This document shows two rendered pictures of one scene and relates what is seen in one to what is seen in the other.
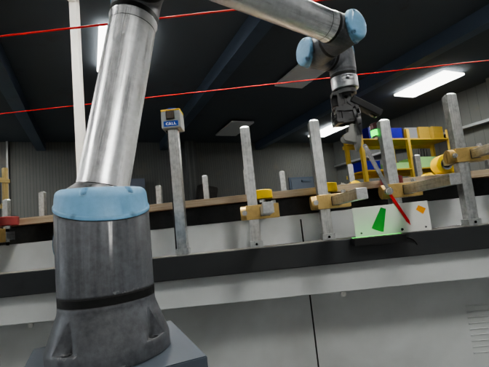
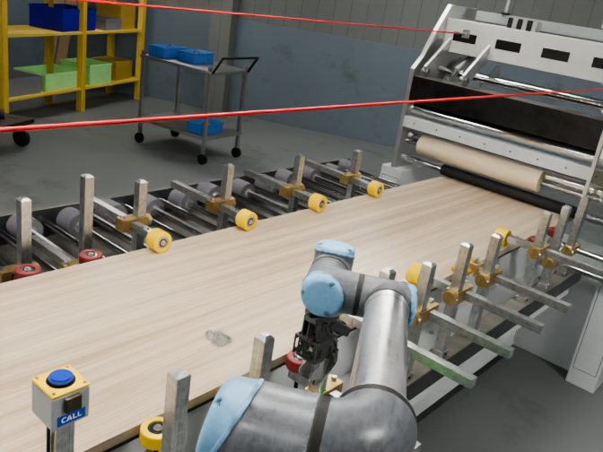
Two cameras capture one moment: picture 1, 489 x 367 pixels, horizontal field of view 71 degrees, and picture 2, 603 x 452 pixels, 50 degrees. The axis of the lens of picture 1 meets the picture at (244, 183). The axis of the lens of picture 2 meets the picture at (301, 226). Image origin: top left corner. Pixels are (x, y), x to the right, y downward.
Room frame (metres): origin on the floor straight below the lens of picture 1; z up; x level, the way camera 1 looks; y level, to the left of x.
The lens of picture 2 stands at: (0.40, 0.73, 1.90)
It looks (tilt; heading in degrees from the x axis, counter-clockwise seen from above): 21 degrees down; 308
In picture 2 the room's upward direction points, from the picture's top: 9 degrees clockwise
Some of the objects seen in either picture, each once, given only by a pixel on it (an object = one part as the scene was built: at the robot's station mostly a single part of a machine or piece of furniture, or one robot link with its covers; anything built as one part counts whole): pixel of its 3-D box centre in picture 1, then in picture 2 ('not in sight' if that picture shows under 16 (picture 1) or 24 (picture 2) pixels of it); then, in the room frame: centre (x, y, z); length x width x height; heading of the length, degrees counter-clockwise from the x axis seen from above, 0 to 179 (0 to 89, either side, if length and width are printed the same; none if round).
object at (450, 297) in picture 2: not in sight; (457, 293); (1.21, -1.29, 0.95); 0.13 x 0.06 x 0.05; 89
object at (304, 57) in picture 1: (318, 52); (329, 287); (1.08, -0.28, 1.31); 0.12 x 0.12 x 0.09; 30
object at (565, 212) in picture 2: not in sight; (553, 253); (1.20, -2.27, 0.88); 0.03 x 0.03 x 0.48; 89
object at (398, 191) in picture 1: (399, 190); (319, 393); (1.23, -0.54, 0.85); 0.13 x 0.06 x 0.05; 89
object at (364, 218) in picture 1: (391, 218); not in sight; (1.20, -0.49, 0.75); 0.26 x 0.01 x 0.10; 89
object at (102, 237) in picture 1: (103, 236); not in sight; (0.60, 0.25, 0.79); 0.17 x 0.15 x 0.18; 30
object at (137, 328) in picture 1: (108, 320); not in sight; (0.59, 0.24, 0.65); 0.19 x 0.19 x 0.10
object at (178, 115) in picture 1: (172, 121); (60, 398); (1.24, 0.24, 1.18); 0.07 x 0.07 x 0.08; 89
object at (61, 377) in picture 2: not in sight; (60, 378); (1.24, 0.24, 1.22); 0.04 x 0.04 x 0.02
